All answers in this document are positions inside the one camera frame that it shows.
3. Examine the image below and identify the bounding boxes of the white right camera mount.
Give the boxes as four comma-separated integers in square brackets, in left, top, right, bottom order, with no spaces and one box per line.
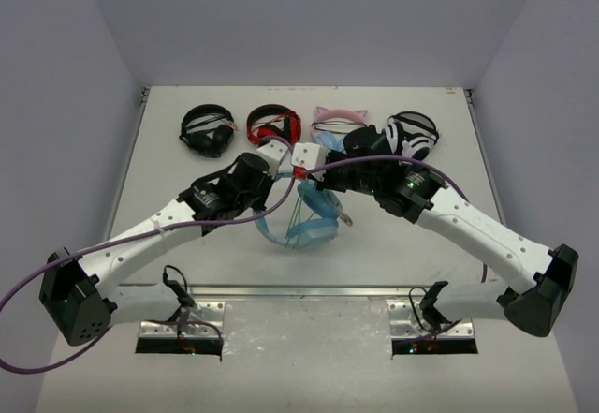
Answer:
[291,142,330,181]

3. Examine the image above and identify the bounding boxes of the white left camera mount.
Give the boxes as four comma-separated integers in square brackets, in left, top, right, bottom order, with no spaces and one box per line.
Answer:
[256,138,289,178]

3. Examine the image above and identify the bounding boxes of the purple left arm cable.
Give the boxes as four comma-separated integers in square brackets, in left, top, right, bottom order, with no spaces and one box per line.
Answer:
[0,135,299,376]

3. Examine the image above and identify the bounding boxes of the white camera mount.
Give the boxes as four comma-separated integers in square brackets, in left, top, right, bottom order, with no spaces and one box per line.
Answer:
[256,138,289,178]
[291,142,330,181]

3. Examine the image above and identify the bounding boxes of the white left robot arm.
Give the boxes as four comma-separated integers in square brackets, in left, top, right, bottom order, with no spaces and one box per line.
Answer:
[39,144,287,347]

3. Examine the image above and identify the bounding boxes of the red black headphones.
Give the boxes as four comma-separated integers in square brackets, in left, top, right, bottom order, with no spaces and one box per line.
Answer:
[246,104,302,145]

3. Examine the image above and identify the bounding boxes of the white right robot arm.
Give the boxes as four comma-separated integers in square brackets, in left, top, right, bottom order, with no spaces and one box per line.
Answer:
[309,125,578,337]

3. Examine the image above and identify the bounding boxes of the right metal mounting bracket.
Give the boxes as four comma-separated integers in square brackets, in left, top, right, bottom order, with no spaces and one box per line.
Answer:
[387,297,475,340]

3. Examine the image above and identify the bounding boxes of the light blue headphones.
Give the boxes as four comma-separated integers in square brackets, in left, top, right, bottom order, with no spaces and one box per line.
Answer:
[255,180,354,249]

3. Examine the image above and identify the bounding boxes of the metal mounting bracket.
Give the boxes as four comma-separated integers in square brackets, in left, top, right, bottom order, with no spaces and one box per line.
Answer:
[387,297,475,340]
[138,299,226,340]

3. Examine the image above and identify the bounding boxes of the white black headphones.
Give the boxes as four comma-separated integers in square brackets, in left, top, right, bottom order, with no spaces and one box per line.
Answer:
[384,111,440,161]

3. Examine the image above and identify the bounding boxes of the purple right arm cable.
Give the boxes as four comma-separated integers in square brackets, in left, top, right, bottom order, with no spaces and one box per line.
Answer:
[299,155,490,288]

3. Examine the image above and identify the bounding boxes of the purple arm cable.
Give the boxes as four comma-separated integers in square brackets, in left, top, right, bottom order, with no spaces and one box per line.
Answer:
[299,155,490,288]
[0,135,299,376]

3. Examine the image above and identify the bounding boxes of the green headphone cable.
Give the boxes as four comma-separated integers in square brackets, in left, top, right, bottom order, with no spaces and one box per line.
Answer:
[280,187,338,250]

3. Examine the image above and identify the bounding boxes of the left metal mounting bracket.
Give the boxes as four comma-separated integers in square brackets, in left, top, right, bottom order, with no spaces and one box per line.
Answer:
[138,299,226,340]

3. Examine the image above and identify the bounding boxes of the aluminium table rail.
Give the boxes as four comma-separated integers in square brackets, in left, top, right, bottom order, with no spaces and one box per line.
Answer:
[114,281,506,300]

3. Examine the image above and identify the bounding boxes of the pink blue cat-ear headphones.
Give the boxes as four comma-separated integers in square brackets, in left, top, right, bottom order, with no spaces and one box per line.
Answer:
[311,106,368,153]

